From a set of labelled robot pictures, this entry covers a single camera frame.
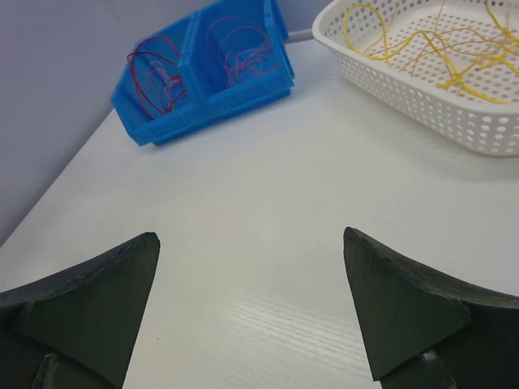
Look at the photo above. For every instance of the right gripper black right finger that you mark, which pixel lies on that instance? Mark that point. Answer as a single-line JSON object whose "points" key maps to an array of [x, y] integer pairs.
{"points": [[422, 328]]}

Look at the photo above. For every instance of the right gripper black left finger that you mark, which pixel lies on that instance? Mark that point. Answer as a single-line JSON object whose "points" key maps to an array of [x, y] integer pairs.
{"points": [[77, 328]]}

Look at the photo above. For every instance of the white perforated plastic basket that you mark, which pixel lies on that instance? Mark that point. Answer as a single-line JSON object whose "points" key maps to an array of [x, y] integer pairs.
{"points": [[450, 65]]}

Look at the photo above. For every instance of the blue plastic divided bin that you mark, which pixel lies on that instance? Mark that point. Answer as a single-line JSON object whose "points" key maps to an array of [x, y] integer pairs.
{"points": [[216, 63]]}

